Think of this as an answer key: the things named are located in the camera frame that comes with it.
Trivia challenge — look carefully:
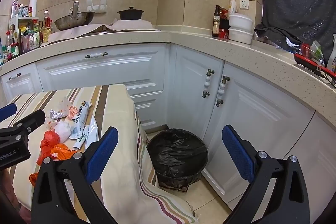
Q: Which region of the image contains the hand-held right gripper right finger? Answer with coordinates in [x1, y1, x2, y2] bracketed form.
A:
[222, 124, 311, 224]

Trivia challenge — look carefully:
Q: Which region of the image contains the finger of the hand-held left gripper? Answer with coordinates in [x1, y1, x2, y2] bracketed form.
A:
[0, 109, 46, 147]
[0, 103, 17, 121]

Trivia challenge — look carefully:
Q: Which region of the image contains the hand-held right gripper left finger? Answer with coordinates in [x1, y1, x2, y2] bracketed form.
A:
[31, 126, 118, 224]

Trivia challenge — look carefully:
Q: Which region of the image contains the orange-dotted clear plastic wrapper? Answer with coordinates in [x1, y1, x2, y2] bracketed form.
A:
[58, 97, 77, 121]
[45, 119, 62, 133]

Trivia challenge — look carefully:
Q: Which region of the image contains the long white-blue snack packet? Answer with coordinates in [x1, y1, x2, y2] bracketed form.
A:
[69, 101, 92, 139]

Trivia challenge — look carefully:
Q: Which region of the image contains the waste bin with black bag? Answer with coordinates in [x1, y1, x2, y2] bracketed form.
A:
[146, 128, 209, 190]

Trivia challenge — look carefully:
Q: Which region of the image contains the white-green sachet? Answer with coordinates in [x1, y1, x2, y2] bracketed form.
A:
[84, 118, 99, 151]
[73, 126, 91, 150]

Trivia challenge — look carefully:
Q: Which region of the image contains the crumpled silver foil wrapper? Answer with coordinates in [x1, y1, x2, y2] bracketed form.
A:
[48, 109, 68, 121]

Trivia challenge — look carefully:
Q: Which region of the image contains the red plastic bag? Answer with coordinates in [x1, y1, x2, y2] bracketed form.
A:
[36, 131, 61, 166]

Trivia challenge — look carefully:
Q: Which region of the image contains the small white cabinet door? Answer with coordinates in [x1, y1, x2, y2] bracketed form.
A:
[0, 64, 44, 109]

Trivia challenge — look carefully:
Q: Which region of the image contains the crumpled white tissue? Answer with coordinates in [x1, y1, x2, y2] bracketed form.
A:
[54, 119, 72, 143]

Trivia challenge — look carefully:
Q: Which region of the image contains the orange plastic bag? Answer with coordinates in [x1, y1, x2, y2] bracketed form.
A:
[29, 143, 80, 187]

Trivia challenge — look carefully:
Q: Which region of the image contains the striped tablecloth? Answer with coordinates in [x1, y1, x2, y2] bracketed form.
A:
[0, 84, 198, 224]

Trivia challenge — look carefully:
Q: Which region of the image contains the cluster of condiment bottles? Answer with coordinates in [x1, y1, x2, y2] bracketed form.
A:
[0, 0, 44, 65]

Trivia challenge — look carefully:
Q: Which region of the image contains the white cabinet drawer front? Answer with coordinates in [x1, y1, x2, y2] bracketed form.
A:
[35, 44, 171, 94]

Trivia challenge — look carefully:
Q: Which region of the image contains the yellow cooking oil jug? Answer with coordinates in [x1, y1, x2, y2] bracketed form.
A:
[42, 10, 53, 42]

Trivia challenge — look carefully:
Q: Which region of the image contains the beige stove cover cloth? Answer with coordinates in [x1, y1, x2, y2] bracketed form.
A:
[47, 18, 160, 43]

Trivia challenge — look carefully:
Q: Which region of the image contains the paper towel roll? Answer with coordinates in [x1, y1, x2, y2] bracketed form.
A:
[29, 0, 38, 17]

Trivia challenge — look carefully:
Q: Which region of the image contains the steel wok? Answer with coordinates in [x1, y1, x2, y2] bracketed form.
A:
[54, 1, 95, 31]

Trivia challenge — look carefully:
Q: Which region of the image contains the white lidded container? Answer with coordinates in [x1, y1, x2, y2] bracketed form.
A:
[228, 27, 254, 44]
[229, 13, 254, 29]

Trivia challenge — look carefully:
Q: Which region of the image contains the red-label dark jar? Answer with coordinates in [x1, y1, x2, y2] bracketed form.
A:
[219, 18, 231, 40]

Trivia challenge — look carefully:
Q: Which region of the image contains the green-white packet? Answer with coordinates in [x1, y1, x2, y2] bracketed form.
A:
[310, 40, 325, 65]

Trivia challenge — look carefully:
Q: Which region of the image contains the dark glass oil bottle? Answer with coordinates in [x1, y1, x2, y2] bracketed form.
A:
[212, 5, 222, 38]

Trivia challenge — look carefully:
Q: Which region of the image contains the white spray bottle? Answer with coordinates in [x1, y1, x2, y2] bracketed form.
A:
[327, 34, 336, 74]

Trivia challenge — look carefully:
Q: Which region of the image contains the black pot with lid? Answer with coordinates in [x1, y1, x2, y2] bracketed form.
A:
[117, 6, 145, 21]

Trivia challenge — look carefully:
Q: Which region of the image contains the white cabinet door handle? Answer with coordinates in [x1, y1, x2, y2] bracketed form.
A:
[202, 69, 215, 98]
[216, 76, 231, 107]

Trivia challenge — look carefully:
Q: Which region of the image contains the white drawer handle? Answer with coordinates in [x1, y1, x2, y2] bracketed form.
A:
[85, 52, 108, 59]

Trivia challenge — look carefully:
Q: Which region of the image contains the white wall hook holder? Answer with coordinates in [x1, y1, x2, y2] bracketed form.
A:
[87, 0, 107, 14]

